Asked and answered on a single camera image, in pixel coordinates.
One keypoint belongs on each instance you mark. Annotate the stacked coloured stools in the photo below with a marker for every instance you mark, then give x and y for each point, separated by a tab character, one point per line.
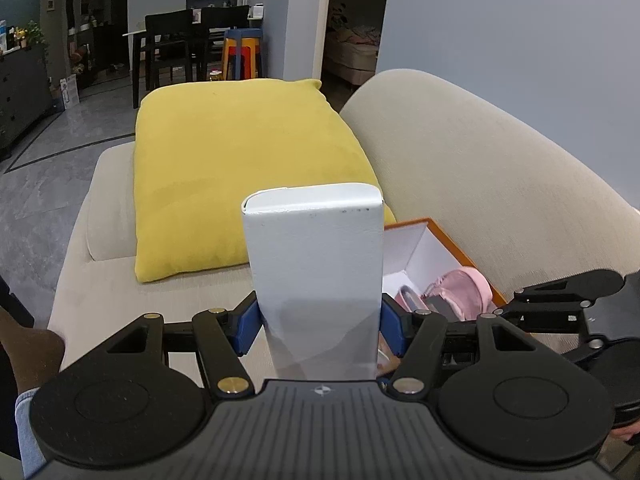
242	55

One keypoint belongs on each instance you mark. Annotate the small floor jar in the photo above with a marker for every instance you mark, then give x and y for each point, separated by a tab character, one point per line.
215	75

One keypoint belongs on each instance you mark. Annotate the dark display shelf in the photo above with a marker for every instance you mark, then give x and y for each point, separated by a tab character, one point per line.
85	35

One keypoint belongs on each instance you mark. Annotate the yellow pillow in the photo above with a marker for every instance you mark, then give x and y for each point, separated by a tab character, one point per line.
225	160

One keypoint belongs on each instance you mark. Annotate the person's right hand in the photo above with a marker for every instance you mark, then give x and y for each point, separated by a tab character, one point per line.
625	431

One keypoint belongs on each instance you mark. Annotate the white box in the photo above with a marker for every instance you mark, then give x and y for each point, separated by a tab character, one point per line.
315	270

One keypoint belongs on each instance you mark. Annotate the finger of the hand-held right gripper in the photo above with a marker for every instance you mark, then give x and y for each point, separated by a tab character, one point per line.
575	287
545	319

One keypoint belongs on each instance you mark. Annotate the black dining chair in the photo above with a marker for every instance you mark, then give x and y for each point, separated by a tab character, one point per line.
167	45
225	17

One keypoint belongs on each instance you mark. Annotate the small green plant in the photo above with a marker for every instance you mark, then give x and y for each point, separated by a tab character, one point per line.
36	34

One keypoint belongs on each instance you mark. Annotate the orange cardboard box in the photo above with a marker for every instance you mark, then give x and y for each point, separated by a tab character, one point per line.
440	232

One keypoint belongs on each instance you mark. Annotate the dining table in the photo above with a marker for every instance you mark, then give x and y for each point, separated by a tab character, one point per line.
135	35

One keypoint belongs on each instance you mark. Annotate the white paper bag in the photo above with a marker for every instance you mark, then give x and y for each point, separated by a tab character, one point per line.
69	91

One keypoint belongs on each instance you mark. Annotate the dark grey dresser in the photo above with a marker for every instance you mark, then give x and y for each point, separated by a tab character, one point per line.
22	95

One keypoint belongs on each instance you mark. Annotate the bed with patterned bedding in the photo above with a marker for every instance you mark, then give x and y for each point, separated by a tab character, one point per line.
355	52

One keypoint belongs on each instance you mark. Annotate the blue white canister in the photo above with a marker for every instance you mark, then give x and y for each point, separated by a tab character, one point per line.
3	35

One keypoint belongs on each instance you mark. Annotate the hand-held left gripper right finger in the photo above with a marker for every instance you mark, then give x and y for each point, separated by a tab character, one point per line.
392	327

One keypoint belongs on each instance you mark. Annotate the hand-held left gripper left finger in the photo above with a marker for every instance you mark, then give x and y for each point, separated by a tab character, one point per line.
247	330

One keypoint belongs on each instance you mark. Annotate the white appliance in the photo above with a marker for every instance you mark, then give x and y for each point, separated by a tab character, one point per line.
257	12

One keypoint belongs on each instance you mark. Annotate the pink pouch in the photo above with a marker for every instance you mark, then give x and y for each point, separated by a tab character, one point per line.
465	287

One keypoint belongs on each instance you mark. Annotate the beige sofa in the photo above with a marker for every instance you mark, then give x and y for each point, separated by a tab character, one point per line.
475	160

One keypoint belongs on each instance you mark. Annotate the yellow flowers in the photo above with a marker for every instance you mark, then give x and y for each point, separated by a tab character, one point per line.
19	34

